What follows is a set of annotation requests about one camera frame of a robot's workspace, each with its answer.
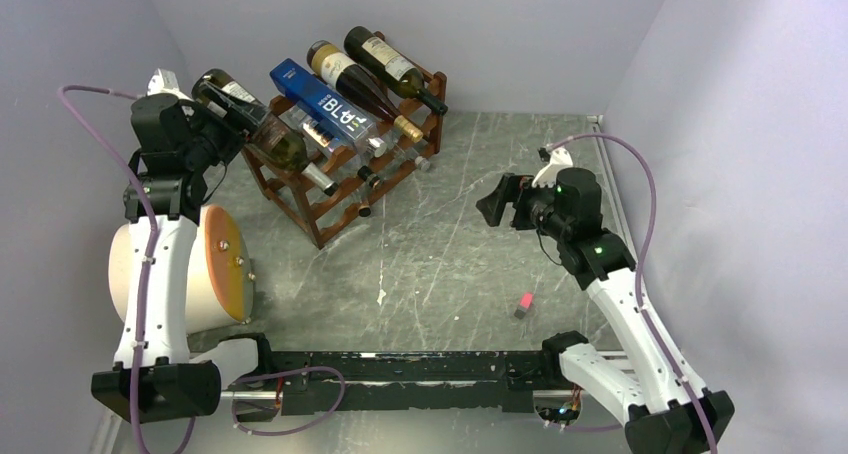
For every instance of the white drum orange lid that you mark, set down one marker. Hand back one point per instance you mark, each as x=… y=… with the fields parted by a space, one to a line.
x=220 y=277

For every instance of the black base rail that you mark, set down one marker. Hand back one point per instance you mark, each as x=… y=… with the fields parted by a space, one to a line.
x=384 y=381

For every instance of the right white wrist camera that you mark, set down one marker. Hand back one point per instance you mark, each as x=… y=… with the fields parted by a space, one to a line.
x=555 y=161

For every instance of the dark bottle cream label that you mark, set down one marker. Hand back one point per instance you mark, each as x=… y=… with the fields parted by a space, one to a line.
x=388 y=65

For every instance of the dark bottle gold foil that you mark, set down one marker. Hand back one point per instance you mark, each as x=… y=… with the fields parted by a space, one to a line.
x=352 y=81

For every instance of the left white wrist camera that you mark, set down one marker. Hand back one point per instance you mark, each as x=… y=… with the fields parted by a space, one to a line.
x=164 y=81

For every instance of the brown wooden wine rack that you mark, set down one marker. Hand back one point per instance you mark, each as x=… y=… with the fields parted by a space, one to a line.
x=322 y=217

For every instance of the small red grey block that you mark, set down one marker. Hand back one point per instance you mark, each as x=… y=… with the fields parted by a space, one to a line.
x=524 y=305

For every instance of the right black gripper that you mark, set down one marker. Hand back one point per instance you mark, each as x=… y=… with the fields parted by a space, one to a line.
x=512 y=187

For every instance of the green wine bottle silver cap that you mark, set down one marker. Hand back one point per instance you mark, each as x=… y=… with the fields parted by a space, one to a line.
x=279 y=145

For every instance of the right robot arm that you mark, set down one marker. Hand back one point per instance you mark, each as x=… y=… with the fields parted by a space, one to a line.
x=665 y=406

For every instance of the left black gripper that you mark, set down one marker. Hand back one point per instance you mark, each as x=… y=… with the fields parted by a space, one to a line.
x=236 y=110

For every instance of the blue labelled clear bottle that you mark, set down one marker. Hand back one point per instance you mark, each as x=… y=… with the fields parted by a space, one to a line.
x=331 y=110

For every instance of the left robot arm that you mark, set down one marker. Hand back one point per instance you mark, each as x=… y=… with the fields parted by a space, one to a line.
x=153 y=377

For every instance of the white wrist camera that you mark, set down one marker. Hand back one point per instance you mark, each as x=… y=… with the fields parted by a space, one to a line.
x=164 y=81
x=555 y=161

